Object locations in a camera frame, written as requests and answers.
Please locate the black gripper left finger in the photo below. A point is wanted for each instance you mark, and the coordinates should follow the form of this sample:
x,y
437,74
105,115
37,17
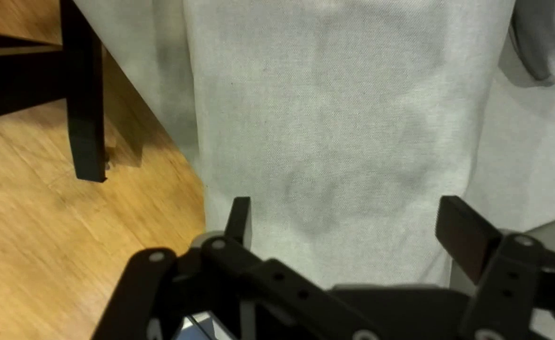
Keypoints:
x,y
252,284

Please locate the grey fabric sofa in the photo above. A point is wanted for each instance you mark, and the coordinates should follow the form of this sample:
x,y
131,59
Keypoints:
x,y
529,163

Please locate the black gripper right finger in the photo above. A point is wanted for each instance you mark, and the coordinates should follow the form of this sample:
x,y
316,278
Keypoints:
x,y
497,276

